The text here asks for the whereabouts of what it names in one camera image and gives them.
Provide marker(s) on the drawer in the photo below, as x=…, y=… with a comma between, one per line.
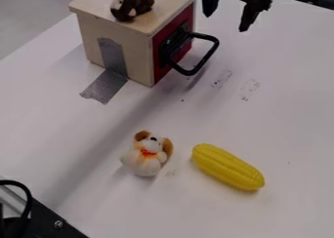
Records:
x=182, y=45

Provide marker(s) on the cabinet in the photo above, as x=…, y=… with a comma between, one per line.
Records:
x=130, y=37

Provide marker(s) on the yellow toy corn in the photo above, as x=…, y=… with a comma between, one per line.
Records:
x=228, y=166

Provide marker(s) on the white and brown plush dog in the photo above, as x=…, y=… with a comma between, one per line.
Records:
x=148, y=153

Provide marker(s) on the brown plush animal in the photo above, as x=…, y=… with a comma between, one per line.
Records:
x=132, y=3

